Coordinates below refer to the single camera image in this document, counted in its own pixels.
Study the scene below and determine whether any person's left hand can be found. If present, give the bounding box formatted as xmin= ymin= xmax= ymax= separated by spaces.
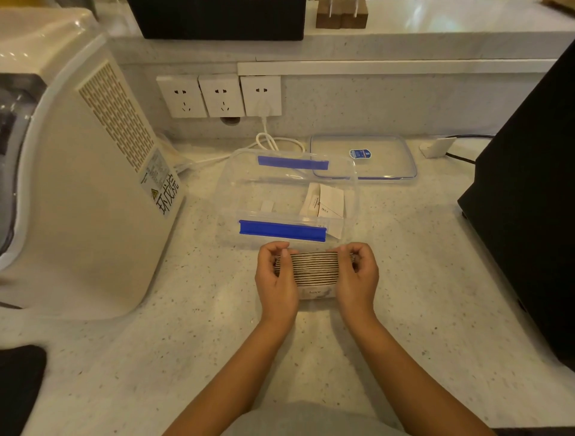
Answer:
xmin=255 ymin=241 xmax=301 ymax=327

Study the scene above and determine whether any person's right hand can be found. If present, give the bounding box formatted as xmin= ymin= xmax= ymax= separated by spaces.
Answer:
xmin=335 ymin=242 xmax=381 ymax=327

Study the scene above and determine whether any stack of paper packets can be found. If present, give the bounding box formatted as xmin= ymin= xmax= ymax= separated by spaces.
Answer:
xmin=273 ymin=252 xmax=360 ymax=301

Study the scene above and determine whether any person's left forearm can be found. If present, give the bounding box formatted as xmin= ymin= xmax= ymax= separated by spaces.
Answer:
xmin=163 ymin=314 xmax=298 ymax=436

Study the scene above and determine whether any person's right forearm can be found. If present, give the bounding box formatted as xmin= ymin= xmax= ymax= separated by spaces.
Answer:
xmin=342 ymin=314 xmax=497 ymax=436

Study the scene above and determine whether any white paper packet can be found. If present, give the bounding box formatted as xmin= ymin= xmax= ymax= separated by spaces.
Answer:
xmin=316 ymin=217 xmax=345 ymax=240
xmin=300 ymin=182 xmax=321 ymax=217
xmin=318 ymin=184 xmax=345 ymax=219

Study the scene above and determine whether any clear container with blue clips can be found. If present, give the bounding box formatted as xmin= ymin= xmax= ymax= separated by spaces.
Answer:
xmin=217 ymin=148 xmax=360 ymax=249

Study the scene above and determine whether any clear container lid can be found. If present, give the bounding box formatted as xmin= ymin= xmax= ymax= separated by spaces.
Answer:
xmin=310 ymin=135 xmax=418 ymax=181

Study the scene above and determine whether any small white adapter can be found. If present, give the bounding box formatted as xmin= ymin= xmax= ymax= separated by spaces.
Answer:
xmin=420 ymin=137 xmax=457 ymax=159

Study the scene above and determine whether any large black appliance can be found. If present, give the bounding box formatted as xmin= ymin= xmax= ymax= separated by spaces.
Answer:
xmin=457 ymin=40 xmax=575 ymax=373

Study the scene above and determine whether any cream white appliance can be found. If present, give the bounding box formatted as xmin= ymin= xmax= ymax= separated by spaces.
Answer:
xmin=0 ymin=7 xmax=186 ymax=320

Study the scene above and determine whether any wooden stand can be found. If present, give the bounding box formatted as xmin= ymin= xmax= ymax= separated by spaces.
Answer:
xmin=315 ymin=0 xmax=369 ymax=30

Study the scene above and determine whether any black box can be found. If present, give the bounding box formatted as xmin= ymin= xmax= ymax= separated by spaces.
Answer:
xmin=127 ymin=0 xmax=307 ymax=41

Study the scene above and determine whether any white plug with cable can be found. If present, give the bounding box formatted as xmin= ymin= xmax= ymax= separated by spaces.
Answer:
xmin=173 ymin=100 xmax=307 ymax=175

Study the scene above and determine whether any black cable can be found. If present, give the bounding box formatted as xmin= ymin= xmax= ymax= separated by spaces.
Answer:
xmin=445 ymin=134 xmax=496 ymax=165

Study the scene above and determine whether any white wall socket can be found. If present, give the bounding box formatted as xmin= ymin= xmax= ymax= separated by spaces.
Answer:
xmin=240 ymin=75 xmax=283 ymax=117
xmin=156 ymin=75 xmax=208 ymax=119
xmin=198 ymin=74 xmax=246 ymax=118

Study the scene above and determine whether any white trim rail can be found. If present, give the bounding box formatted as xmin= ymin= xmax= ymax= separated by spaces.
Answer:
xmin=237 ymin=59 xmax=558 ymax=76

